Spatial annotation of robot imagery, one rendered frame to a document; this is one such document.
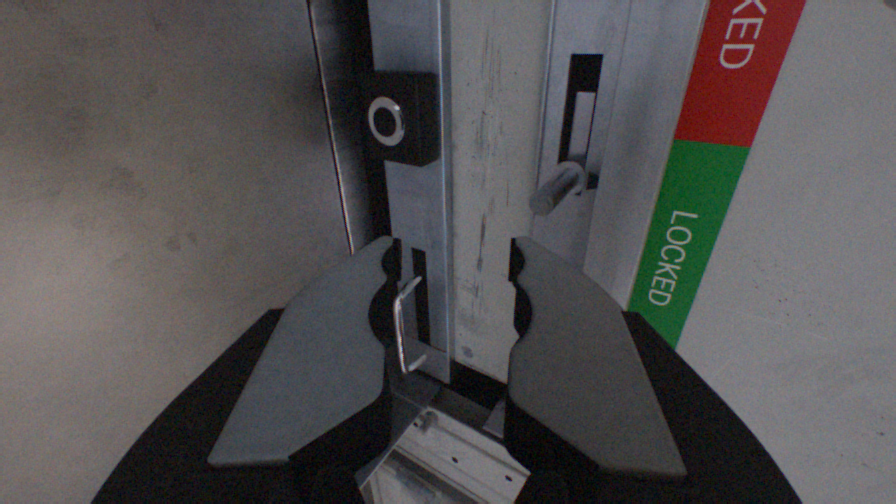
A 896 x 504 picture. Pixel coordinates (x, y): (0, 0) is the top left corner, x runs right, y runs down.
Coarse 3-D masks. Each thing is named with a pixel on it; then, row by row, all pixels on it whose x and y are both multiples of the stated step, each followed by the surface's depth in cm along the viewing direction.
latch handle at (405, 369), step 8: (416, 280) 34; (408, 288) 33; (400, 296) 33; (400, 304) 33; (400, 312) 33; (400, 320) 34; (400, 328) 34; (400, 336) 34; (400, 344) 35; (400, 352) 35; (400, 360) 36; (416, 360) 39; (424, 360) 40; (400, 368) 37; (408, 368) 37; (416, 368) 38
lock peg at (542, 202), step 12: (564, 168) 24; (576, 168) 24; (552, 180) 22; (564, 180) 22; (576, 180) 24; (588, 180) 24; (540, 192) 21; (552, 192) 21; (564, 192) 22; (576, 192) 25; (540, 204) 21; (552, 204) 21
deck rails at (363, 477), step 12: (396, 396) 40; (396, 408) 39; (408, 408) 39; (420, 408) 38; (396, 420) 37; (408, 420) 37; (396, 432) 36; (396, 444) 35; (384, 456) 34; (372, 468) 33; (360, 480) 32
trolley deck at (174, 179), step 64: (0, 0) 14; (64, 0) 16; (128, 0) 17; (192, 0) 19; (256, 0) 22; (0, 64) 15; (64, 64) 16; (128, 64) 18; (192, 64) 20; (256, 64) 23; (0, 128) 15; (64, 128) 16; (128, 128) 18; (192, 128) 21; (256, 128) 24; (320, 128) 28; (0, 192) 15; (64, 192) 17; (128, 192) 19; (192, 192) 21; (256, 192) 25; (320, 192) 29; (0, 256) 16; (64, 256) 18; (128, 256) 20; (192, 256) 22; (256, 256) 26; (320, 256) 31; (0, 320) 16; (64, 320) 18; (128, 320) 20; (192, 320) 23; (256, 320) 27; (0, 384) 17; (64, 384) 19; (128, 384) 21; (0, 448) 17; (64, 448) 19; (128, 448) 22
